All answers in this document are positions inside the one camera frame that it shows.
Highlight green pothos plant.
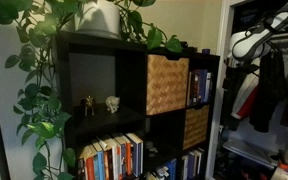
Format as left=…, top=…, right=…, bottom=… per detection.
left=0, top=0, right=180, bottom=180

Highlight black cube bookshelf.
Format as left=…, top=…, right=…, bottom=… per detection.
left=55, top=32, right=219, bottom=180

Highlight books on lower left shelf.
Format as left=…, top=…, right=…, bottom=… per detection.
left=76, top=133, right=144, bottom=180

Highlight small stones on shelf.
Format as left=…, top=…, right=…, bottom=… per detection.
left=145, top=141, right=158, bottom=157

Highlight blue books bottom middle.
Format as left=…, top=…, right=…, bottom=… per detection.
left=146, top=158, right=177, bottom=180

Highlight white plant pot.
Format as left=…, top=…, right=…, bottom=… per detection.
left=74, top=0, right=120, bottom=39

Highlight books on shelf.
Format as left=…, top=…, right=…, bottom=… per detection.
left=187, top=69, right=212, bottom=106
left=76, top=133, right=144, bottom=180
left=180, top=148, right=204, bottom=180

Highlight gold figurine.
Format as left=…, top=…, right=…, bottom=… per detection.
left=81, top=96, right=95, bottom=116

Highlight white red hanging jacket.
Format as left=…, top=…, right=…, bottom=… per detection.
left=231, top=69, right=259, bottom=120

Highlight small dark blue cup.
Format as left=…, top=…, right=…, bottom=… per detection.
left=202, top=49, right=210, bottom=55

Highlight white elephant figurine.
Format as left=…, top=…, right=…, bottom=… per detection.
left=105, top=96, right=120, bottom=113

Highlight woven bamboo basket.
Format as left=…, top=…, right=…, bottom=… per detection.
left=146, top=54, right=189, bottom=115
left=183, top=106, right=209, bottom=149

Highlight books on upper right shelf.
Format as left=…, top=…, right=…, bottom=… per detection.
left=187, top=69, right=212, bottom=106

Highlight books on bottom right shelf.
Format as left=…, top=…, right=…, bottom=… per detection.
left=180, top=148, right=204, bottom=180

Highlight white closet shelf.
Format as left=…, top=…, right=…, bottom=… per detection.
left=223, top=139, right=277, bottom=169

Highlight black hanging jacket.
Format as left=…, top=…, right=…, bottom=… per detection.
left=250, top=51, right=286, bottom=133

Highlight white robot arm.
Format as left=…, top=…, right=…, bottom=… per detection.
left=230, top=3, right=288, bottom=62

